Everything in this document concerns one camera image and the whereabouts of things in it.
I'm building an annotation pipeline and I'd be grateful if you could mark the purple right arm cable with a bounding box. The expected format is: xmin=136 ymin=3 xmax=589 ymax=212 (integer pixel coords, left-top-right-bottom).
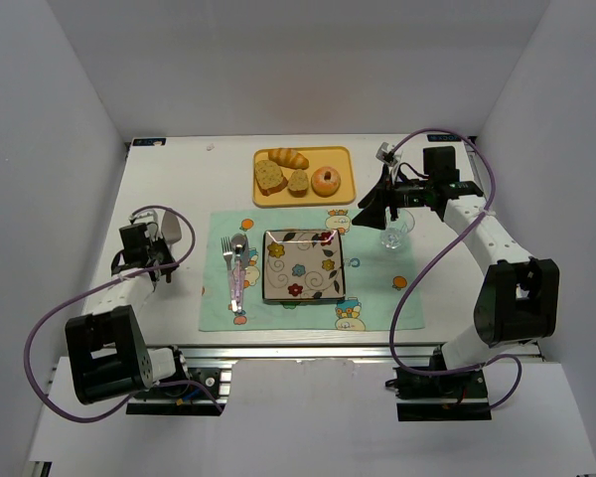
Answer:
xmin=388 ymin=127 xmax=523 ymax=411

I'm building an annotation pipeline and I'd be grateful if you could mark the clear drinking glass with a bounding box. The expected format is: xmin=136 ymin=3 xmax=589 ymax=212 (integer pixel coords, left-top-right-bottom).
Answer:
xmin=380 ymin=209 xmax=416 ymax=250

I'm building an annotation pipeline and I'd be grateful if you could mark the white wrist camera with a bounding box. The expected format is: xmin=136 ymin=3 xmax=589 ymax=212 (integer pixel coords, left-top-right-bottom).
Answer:
xmin=129 ymin=209 xmax=159 ymax=234
xmin=375 ymin=142 xmax=401 ymax=167

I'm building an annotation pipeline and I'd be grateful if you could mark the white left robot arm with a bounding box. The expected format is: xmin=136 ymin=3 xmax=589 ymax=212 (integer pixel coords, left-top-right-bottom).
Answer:
xmin=65 ymin=221 xmax=187 ymax=404

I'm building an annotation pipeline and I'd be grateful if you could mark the seeded bread slice small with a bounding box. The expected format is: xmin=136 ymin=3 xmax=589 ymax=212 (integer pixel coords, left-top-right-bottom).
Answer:
xmin=287 ymin=169 xmax=310 ymax=197

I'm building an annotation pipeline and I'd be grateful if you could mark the aluminium front rail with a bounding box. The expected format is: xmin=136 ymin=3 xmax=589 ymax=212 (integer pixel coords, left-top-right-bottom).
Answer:
xmin=181 ymin=343 xmax=543 ymax=403

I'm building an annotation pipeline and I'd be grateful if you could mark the blue label left corner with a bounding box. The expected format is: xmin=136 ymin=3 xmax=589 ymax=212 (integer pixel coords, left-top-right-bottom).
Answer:
xmin=132 ymin=137 xmax=166 ymax=147

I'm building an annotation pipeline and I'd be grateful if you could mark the metal spoon pink handle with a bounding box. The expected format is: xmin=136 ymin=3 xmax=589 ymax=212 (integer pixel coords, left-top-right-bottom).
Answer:
xmin=230 ymin=234 xmax=246 ymax=314

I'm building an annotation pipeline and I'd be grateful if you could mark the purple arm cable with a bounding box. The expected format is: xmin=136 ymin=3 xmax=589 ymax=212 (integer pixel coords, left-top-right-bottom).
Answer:
xmin=388 ymin=127 xmax=523 ymax=411
xmin=22 ymin=205 xmax=224 ymax=423

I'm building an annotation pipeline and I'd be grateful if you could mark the light green printed placemat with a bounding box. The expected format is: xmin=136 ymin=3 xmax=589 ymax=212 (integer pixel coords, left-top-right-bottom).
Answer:
xmin=199 ymin=209 xmax=417 ymax=332

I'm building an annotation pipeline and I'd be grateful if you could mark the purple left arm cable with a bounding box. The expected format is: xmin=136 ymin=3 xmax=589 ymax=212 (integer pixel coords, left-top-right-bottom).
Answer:
xmin=22 ymin=205 xmax=224 ymax=423

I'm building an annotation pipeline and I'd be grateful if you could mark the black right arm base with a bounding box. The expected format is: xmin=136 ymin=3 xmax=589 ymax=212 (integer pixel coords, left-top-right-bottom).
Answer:
xmin=384 ymin=346 xmax=492 ymax=422

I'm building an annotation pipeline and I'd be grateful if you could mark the blue label corner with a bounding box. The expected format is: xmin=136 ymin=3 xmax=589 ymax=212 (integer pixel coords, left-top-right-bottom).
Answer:
xmin=132 ymin=137 xmax=166 ymax=147
xmin=426 ymin=133 xmax=462 ymax=143

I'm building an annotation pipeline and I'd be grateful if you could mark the square floral plate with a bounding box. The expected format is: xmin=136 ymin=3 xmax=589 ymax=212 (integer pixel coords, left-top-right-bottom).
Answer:
xmin=261 ymin=229 xmax=346 ymax=303

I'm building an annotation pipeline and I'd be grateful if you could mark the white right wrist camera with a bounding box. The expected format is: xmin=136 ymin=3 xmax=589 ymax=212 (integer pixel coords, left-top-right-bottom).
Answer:
xmin=375 ymin=142 xmax=401 ymax=167

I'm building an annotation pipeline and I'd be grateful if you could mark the golden croissant roll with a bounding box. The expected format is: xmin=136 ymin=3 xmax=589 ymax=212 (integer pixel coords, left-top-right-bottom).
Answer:
xmin=267 ymin=148 xmax=310 ymax=170

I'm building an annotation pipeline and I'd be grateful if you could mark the seeded bread slice large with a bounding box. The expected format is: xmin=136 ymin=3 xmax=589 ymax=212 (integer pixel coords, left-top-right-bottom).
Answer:
xmin=254 ymin=160 xmax=288 ymax=197

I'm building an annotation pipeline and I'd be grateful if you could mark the yellow plastic tray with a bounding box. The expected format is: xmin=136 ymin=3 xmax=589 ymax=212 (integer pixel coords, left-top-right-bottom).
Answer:
xmin=252 ymin=146 xmax=356 ymax=208

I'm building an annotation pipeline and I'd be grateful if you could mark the blue label right corner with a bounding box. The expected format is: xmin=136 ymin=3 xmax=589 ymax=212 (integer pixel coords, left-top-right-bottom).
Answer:
xmin=426 ymin=133 xmax=462 ymax=143

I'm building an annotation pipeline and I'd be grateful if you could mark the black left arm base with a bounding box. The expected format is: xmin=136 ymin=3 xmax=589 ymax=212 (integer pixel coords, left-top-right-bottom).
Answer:
xmin=125 ymin=346 xmax=231 ymax=416

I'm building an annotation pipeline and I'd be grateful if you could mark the metal spatula wooden handle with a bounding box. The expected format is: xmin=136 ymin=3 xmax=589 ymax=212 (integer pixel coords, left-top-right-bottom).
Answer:
xmin=161 ymin=211 xmax=182 ymax=283

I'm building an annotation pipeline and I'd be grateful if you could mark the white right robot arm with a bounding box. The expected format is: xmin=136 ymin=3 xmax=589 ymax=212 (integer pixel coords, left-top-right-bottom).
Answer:
xmin=352 ymin=145 xmax=560 ymax=377

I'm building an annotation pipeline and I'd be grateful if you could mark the metal fork pink handle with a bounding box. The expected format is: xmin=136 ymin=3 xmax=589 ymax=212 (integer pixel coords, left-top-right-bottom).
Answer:
xmin=221 ymin=237 xmax=237 ymax=313

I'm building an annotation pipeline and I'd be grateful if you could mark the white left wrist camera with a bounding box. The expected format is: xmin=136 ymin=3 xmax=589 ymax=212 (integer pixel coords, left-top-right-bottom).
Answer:
xmin=129 ymin=209 xmax=159 ymax=234

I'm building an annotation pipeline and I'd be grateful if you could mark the orange glazed donut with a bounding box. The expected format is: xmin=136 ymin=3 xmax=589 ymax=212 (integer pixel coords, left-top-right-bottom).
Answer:
xmin=311 ymin=166 xmax=342 ymax=197

